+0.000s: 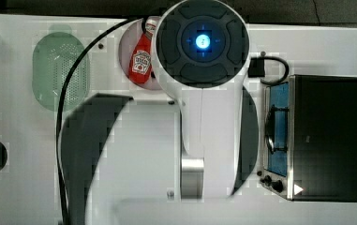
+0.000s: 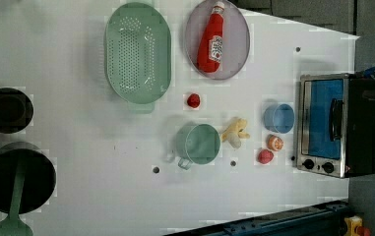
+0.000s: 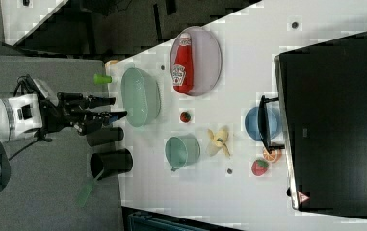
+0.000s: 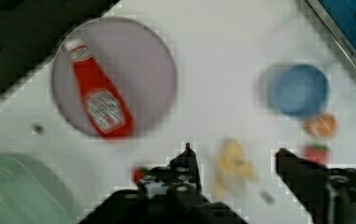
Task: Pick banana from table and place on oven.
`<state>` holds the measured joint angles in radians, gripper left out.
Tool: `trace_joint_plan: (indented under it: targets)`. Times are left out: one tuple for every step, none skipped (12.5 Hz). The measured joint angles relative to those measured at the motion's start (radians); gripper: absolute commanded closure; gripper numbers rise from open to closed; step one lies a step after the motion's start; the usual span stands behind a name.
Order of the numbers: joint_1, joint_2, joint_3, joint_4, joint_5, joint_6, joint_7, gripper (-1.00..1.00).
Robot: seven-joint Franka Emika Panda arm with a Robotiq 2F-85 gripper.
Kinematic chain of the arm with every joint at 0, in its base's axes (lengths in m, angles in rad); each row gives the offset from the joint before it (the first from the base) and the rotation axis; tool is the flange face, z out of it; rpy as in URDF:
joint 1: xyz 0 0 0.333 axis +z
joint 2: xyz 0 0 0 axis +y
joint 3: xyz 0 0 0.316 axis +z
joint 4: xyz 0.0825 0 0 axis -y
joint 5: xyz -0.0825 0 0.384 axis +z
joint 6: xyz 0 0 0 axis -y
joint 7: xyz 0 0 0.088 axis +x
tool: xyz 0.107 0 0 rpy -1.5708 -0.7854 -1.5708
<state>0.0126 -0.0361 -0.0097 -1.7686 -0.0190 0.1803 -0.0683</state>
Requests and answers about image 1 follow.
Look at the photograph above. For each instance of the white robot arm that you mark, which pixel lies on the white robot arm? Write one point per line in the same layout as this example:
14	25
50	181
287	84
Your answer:
200	54

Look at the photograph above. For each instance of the stainless steel toaster oven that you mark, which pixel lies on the stainless steel toaster oven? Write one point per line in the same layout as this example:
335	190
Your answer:
310	139

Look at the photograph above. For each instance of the red ketchup bottle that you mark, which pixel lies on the red ketchup bottle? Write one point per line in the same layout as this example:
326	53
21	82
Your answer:
140	67

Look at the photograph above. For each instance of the green perforated colander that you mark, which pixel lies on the green perforated colander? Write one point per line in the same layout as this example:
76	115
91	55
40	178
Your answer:
53	57

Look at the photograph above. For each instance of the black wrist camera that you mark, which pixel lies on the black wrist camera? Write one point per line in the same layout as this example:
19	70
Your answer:
257	70

